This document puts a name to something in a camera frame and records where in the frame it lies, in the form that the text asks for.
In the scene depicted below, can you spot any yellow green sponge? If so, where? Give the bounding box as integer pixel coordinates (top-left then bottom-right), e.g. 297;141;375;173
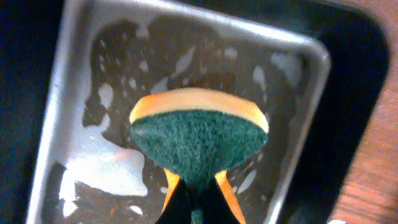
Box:
129;88;269;223

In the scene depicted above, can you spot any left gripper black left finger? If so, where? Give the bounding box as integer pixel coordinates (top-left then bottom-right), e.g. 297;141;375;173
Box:
155;180;193;224

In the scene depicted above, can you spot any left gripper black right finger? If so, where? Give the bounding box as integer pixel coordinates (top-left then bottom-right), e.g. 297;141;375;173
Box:
201;179;239;224

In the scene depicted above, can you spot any metal water tray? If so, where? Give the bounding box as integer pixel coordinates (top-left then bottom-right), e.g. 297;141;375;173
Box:
26;1;331;223

